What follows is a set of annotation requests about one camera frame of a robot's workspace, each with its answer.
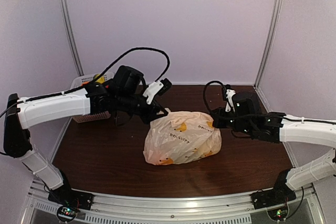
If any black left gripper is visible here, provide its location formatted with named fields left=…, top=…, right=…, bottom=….
left=115, top=91, right=167, bottom=124

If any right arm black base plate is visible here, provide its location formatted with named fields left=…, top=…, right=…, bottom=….
left=251, top=188, right=296, bottom=209

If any white perforated plastic basket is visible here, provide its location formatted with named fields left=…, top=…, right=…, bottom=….
left=70, top=71, right=116, bottom=124

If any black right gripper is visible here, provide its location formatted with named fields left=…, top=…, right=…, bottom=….
left=211, top=107, right=254, bottom=136

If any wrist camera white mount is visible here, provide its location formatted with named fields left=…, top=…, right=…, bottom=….
left=223, top=84, right=236, bottom=113
left=143, top=78, right=172, bottom=105

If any right round circuit board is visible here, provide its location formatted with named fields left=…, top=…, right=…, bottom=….
left=267, top=206, right=289, bottom=221

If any aluminium front rail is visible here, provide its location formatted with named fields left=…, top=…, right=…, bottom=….
left=26, top=176, right=326, bottom=224

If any cream printed plastic bag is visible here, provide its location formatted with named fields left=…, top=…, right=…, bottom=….
left=143, top=111, right=222, bottom=166

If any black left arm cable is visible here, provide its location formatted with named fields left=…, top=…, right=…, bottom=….
left=0, top=47, right=171, bottom=120

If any right aluminium frame post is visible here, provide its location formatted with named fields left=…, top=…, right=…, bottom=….
left=254, top=0, right=283, bottom=90

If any left round circuit board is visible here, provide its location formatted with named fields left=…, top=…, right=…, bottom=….
left=56, top=206, right=77, bottom=222

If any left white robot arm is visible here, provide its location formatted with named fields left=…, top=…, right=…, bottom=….
left=1, top=66, right=172, bottom=205

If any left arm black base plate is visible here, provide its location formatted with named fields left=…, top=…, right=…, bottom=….
left=48, top=188, right=94, bottom=210

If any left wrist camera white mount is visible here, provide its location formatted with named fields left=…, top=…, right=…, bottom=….
left=143, top=78, right=172, bottom=105

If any yellow green toy fruit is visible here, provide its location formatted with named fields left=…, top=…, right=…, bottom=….
left=93, top=74, right=105, bottom=83

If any round circuit board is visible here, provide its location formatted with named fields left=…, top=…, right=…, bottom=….
left=267, top=206, right=289, bottom=221
left=56, top=206, right=77, bottom=222

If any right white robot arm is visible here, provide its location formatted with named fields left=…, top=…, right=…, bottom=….
left=210, top=90, right=335, bottom=209

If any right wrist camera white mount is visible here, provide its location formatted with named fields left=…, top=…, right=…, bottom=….
left=223, top=84, right=236, bottom=113

